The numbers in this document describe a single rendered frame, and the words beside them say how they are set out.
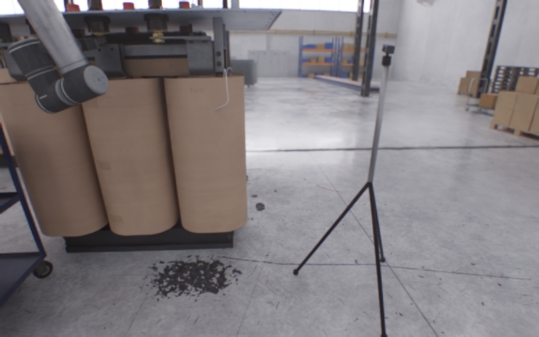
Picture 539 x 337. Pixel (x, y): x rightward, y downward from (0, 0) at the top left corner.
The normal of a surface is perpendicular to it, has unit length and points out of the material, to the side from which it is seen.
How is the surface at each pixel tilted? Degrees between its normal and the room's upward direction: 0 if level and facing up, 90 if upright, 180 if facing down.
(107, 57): 90
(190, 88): 90
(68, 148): 90
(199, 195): 90
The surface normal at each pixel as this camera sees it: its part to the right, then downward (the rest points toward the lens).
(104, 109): 0.12, 0.37
